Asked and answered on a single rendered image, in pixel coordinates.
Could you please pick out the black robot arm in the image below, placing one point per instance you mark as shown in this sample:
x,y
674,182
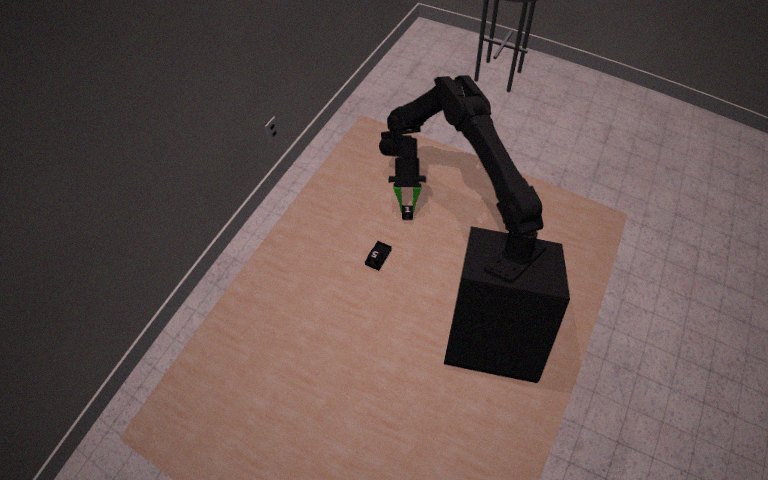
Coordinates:
x,y
520,202

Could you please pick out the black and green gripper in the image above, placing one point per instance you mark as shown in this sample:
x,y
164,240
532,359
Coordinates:
x,y
407,177

